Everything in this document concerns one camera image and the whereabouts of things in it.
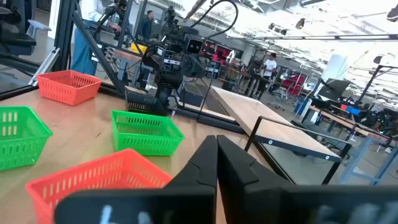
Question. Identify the red chair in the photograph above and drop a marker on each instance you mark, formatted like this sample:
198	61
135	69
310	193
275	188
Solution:
293	84

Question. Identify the pale plastic stool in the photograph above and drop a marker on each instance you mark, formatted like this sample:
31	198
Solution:
37	26

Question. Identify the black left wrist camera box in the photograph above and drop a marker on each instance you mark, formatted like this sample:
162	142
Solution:
195	45

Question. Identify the overhead beam with light strip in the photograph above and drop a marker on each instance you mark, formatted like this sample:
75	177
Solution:
311	37

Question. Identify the orange plastic slotted basket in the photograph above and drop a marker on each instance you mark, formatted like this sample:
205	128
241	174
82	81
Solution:
68	88
102	174

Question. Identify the silver aluminium bar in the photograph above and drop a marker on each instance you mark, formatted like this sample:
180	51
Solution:
43	67

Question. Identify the black aluminium table frame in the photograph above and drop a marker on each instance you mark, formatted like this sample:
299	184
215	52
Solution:
65	31

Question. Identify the yellow box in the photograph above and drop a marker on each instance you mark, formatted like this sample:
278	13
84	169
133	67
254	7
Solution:
138	48

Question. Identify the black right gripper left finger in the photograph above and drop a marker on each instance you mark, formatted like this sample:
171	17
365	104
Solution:
140	205

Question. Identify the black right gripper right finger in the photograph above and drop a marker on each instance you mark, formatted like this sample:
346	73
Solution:
311	205

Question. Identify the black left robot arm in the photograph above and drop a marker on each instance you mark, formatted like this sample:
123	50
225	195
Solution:
169	81

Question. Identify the wooden workbench with grey legs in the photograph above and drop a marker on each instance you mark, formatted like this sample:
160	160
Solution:
342	121

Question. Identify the black plastic slotted basket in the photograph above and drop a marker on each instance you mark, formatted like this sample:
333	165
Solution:
143	104

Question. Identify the black monitor screen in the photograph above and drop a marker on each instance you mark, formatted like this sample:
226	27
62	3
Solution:
334	89

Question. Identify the black office chair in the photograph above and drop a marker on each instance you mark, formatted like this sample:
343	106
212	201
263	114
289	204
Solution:
15	40

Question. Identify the green plastic slotted basket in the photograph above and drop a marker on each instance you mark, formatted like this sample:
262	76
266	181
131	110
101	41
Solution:
146	137
21	140

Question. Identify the blue bin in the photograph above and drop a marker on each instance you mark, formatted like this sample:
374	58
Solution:
300	106

